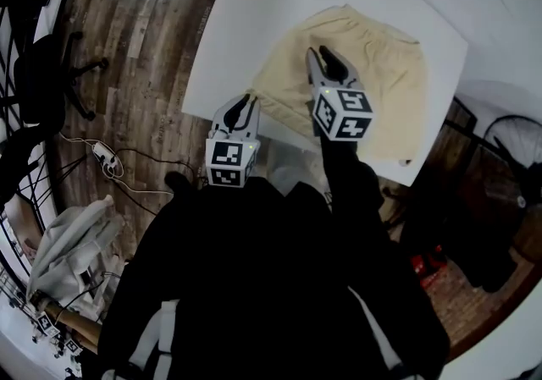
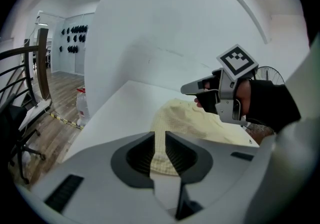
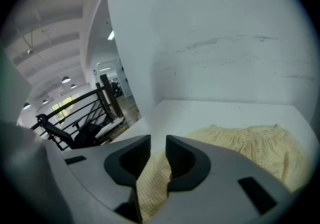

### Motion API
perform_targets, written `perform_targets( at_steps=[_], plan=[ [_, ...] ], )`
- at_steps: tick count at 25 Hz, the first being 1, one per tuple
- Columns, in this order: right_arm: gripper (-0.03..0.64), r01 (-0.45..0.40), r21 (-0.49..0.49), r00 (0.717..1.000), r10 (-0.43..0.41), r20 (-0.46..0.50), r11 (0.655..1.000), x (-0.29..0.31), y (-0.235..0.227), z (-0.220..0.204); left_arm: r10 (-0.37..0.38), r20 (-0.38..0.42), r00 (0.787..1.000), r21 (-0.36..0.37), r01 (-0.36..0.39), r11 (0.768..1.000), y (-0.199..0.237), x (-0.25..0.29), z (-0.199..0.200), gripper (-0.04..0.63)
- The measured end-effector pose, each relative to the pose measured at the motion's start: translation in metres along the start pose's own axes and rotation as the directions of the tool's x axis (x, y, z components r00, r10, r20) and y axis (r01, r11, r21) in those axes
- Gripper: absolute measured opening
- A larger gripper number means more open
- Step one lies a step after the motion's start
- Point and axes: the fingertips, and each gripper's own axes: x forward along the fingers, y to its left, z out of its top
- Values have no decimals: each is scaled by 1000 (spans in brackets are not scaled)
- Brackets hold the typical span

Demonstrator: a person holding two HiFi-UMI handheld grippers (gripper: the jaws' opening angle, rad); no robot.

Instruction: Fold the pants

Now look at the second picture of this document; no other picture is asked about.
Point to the white wall conduit pipe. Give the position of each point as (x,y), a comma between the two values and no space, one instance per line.
(245,1)

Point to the black office chair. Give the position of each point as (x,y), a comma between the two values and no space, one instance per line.
(12,128)

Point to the person's right hand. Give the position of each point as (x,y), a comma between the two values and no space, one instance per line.
(208,102)

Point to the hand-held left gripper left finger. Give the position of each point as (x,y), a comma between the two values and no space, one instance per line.
(100,168)

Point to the black standing fan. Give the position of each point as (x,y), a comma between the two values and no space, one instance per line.
(272,77)

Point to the brown wooden stair post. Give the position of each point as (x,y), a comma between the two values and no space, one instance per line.
(43,68)

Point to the row of black wall items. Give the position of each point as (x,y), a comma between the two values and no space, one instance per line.
(75,37)

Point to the beige shorts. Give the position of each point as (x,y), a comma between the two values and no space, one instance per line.
(187,120)

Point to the clear plastic water bottle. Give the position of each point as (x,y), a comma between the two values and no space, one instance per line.
(82,108)

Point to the person's right forearm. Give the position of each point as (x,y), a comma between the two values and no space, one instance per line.
(270,103)

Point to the black metal stair railing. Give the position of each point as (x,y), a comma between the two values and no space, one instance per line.
(15,68)

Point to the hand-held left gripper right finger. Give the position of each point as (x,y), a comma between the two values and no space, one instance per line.
(220,180)

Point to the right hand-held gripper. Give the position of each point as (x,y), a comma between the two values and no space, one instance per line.
(237,62)

